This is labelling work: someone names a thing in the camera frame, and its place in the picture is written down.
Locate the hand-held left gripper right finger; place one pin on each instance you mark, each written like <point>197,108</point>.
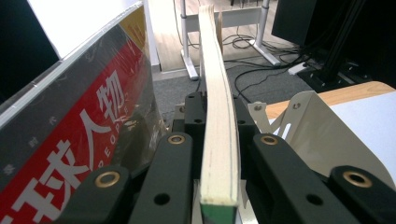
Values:
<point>246,140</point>

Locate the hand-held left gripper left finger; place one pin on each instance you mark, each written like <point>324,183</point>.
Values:
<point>196,124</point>

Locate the dark illustrated magazine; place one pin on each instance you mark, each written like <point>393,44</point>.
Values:
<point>218,130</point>

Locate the red-title portrait magazine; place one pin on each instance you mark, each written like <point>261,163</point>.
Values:
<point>77,130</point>

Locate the white power strip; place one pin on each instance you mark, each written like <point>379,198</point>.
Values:
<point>297,68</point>

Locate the black metal stand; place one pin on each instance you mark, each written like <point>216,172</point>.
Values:
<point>342,62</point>

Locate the metal desk frame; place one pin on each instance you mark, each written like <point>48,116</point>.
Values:
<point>246,17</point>

